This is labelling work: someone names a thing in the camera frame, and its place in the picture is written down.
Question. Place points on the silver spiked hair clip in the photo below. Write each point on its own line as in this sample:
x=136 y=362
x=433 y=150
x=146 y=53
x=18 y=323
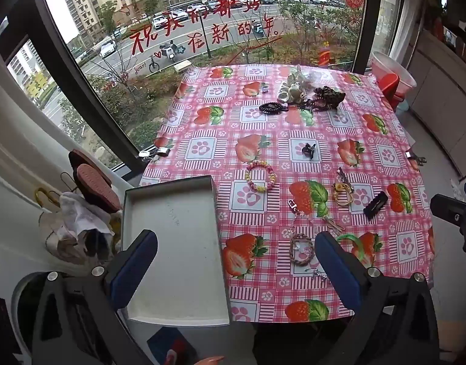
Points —
x=343 y=176

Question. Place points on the grey cabinet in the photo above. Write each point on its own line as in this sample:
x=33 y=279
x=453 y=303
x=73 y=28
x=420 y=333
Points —
x=442 y=95

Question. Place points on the dark brown slipper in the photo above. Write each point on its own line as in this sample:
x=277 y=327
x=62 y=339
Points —
x=84 y=159

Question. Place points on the bronze hair pin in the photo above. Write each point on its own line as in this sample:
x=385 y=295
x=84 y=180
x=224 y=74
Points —
x=333 y=224

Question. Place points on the pink plastic bucket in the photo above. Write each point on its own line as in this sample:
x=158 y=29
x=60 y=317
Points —
x=392 y=64

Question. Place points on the strawberry printed tablecloth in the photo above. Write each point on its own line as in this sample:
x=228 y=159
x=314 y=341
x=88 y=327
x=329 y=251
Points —
x=255 y=133

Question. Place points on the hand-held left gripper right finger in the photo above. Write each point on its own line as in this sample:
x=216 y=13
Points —
x=339 y=270

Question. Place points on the white washing machine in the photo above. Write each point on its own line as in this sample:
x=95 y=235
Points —
x=12 y=235

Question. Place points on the black claw hair clip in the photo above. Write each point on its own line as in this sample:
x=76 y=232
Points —
x=308 y=151

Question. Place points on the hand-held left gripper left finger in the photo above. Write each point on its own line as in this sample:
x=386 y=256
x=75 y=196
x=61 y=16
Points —
x=136 y=270

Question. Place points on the grey cardboard box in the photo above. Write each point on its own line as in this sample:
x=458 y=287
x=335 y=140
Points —
x=175 y=243

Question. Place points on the parked bicycle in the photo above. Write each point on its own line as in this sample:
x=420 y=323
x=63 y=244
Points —
x=153 y=64

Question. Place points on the leopard print scrunchie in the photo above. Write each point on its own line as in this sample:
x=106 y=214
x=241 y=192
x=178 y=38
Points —
x=328 y=95

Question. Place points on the small silver clip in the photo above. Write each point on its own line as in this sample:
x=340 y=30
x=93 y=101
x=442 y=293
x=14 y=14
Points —
x=265 y=89

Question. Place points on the pink sole slipper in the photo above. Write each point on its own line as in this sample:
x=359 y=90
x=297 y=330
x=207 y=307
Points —
x=97 y=188

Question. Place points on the white towel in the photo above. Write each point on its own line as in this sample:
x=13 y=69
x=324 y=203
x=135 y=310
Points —
x=78 y=213

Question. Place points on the red stool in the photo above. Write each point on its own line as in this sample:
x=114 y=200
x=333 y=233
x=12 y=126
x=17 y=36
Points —
x=389 y=83

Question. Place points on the metal tablecloth clamp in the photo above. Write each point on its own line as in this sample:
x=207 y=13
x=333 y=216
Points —
x=413 y=157
x=155 y=153

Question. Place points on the black snap hair clip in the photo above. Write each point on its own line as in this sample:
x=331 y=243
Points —
x=375 y=204

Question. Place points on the small silver charm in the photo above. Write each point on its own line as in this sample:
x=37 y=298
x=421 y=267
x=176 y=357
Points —
x=318 y=274

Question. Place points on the parked scooter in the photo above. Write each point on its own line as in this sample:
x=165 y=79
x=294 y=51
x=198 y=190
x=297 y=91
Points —
x=168 y=51

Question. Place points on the dark blue object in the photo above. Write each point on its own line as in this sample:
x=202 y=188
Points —
x=168 y=344

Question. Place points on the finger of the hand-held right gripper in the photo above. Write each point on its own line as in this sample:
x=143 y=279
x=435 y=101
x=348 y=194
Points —
x=448 y=209

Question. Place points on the clear plastic bag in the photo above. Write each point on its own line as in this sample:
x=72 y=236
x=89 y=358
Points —
x=315 y=78

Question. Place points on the green translucent bangle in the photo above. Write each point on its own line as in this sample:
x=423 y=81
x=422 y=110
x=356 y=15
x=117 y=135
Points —
x=349 y=237

